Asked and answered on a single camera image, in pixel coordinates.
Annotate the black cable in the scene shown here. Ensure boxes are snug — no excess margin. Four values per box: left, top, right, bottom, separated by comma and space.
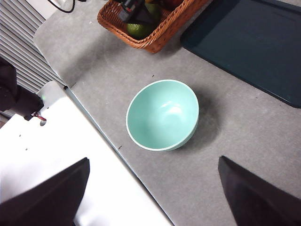
48, 0, 76, 14

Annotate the brown wicker basket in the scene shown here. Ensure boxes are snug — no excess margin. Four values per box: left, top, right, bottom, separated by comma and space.
97, 0, 212, 54

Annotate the red apple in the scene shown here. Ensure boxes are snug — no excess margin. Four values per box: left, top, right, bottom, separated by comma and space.
162, 0, 185, 9

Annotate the grey ribbed panel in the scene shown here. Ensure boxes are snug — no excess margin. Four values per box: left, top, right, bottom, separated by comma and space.
0, 0, 68, 95

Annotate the green avocado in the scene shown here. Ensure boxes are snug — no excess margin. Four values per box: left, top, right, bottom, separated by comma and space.
126, 2, 163, 41

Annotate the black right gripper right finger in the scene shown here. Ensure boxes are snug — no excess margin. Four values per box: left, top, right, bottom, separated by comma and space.
218, 155, 301, 226

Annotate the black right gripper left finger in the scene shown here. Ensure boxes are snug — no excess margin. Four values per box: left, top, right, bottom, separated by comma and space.
0, 157, 90, 226

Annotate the black rectangular tray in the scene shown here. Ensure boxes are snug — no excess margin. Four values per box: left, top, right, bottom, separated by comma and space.
180, 0, 301, 109

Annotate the teal ribbed bowl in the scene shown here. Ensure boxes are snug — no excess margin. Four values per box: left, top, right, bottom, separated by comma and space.
126, 79, 200, 152

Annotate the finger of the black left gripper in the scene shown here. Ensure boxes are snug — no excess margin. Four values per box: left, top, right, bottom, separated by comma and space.
133, 4, 161, 25

